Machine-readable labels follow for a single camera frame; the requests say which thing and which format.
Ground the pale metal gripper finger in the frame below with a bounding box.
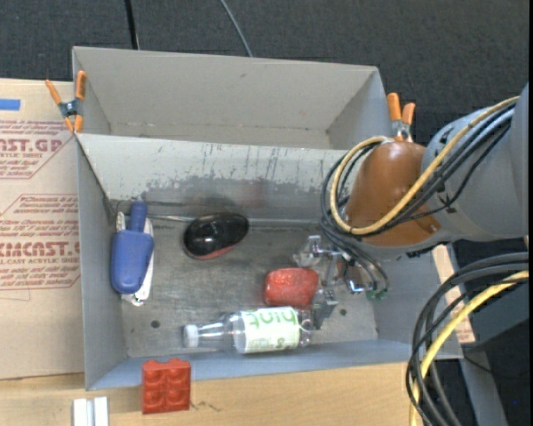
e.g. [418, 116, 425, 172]
[310, 288, 341, 330]
[291, 235, 335, 269]

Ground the red sponge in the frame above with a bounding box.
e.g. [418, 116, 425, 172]
[263, 267, 320, 309]

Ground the clear plastic bottle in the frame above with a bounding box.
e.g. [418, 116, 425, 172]
[181, 306, 314, 355]

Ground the black and red computer mouse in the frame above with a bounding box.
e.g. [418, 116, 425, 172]
[182, 212, 251, 261]

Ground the grey metal bin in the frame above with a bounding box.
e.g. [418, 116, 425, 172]
[70, 45, 463, 392]

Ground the red toy brick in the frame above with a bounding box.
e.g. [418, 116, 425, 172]
[140, 357, 192, 415]

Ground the blue and white brush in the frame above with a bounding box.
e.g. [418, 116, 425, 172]
[109, 201, 155, 307]

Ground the brown cardboard board red print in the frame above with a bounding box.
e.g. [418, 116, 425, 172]
[0, 76, 86, 383]

